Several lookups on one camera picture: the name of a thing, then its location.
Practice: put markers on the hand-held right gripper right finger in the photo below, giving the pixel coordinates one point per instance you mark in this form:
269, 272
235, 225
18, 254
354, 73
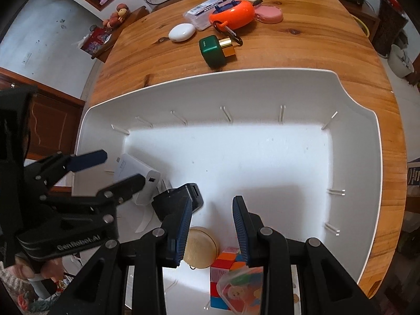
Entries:
241, 229

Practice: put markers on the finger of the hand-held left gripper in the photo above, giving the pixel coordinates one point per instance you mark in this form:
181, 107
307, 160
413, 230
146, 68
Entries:
88, 161
124, 187

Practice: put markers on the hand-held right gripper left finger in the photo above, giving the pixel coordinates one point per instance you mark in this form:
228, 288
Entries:
182, 233

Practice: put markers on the white power adapter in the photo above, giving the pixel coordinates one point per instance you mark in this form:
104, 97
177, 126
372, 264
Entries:
134, 169

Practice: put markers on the gold round compact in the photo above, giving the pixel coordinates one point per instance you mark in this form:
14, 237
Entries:
201, 246

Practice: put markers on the colourful puzzle cube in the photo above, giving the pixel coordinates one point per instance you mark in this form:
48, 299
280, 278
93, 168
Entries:
226, 259

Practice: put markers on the black power adapter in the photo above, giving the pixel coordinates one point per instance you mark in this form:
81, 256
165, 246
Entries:
164, 203

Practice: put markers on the white bottle-shaped piece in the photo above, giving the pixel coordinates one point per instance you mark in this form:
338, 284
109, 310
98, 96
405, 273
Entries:
144, 218

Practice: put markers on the small clear sticker box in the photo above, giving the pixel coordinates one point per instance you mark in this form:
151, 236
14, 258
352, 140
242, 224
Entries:
239, 285

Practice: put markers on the white plastic tray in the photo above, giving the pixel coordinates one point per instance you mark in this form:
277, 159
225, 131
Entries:
246, 151

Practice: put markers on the white round case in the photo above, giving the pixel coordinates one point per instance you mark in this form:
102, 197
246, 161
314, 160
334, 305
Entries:
181, 32

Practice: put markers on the green bottle with gold cap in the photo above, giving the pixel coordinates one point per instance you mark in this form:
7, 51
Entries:
211, 52

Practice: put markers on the clear labelled plastic box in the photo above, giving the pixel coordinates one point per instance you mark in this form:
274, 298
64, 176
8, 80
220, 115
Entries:
200, 13

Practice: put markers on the orange round reel with carabiner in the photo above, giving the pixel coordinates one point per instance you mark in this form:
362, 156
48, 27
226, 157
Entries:
236, 13

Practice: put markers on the pink round compact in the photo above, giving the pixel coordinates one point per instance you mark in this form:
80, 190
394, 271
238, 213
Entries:
270, 14

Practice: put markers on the person's left hand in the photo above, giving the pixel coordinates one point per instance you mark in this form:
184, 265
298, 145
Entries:
26, 270

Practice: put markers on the brown wooden door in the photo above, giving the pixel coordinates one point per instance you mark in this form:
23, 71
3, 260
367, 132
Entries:
52, 121

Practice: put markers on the red tissue box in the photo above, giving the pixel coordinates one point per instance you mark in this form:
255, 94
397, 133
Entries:
96, 41

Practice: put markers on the fruit ornament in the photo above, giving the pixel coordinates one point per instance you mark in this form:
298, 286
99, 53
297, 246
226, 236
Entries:
116, 16

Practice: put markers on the wooden side cabinet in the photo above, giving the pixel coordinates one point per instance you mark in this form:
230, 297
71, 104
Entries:
131, 16

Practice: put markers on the printed cardboard box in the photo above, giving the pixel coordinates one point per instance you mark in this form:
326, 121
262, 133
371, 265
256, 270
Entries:
414, 177

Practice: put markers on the white bucket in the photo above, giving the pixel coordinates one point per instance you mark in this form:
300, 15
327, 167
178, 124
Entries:
398, 64

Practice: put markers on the yellow-rimmed trash bin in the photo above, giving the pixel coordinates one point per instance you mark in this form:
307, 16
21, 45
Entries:
363, 26

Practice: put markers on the tall dark red-lidded cylinder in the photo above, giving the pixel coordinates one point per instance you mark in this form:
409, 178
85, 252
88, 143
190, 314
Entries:
388, 26

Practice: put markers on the white wall switch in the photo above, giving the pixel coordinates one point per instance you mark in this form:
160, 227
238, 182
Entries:
26, 58

